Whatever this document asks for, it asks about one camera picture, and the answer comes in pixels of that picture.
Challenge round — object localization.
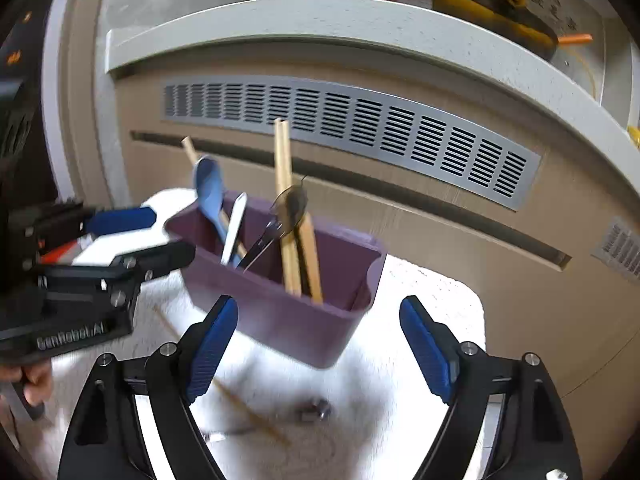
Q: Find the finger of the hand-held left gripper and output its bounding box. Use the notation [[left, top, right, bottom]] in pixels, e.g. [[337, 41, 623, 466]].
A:
[[82, 205, 158, 238], [111, 240, 197, 283]]

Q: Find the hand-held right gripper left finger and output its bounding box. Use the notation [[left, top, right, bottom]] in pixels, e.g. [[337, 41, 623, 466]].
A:
[[57, 295, 240, 480]]

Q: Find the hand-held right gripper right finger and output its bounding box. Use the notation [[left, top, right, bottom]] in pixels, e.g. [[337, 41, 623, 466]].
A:
[[399, 295, 586, 480]]

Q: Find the purple utensil holder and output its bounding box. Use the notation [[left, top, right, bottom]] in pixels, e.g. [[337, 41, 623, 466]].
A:
[[165, 191, 387, 370]]

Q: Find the person's left hand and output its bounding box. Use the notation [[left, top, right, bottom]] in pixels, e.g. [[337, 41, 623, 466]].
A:
[[0, 360, 55, 408]]

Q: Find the white spoon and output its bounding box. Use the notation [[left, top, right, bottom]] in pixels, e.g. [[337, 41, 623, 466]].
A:
[[220, 191, 249, 267]]

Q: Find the blue spoon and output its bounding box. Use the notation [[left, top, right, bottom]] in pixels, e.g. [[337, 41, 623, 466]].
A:
[[192, 155, 228, 243]]

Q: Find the small metal object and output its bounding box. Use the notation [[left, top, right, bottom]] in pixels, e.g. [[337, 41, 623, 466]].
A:
[[299, 398, 332, 423]]

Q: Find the dark metal spoon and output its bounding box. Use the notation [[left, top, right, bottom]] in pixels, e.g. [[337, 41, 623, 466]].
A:
[[269, 174, 323, 303]]

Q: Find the long grey vent grille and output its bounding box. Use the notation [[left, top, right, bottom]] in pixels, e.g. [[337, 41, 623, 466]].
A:
[[160, 76, 542, 212]]

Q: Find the yellow and black tool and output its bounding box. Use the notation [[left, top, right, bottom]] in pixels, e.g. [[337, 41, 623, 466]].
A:
[[432, 0, 560, 58]]

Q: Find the black utensil handle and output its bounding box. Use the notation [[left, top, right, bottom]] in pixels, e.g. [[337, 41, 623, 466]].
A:
[[236, 220, 285, 271]]

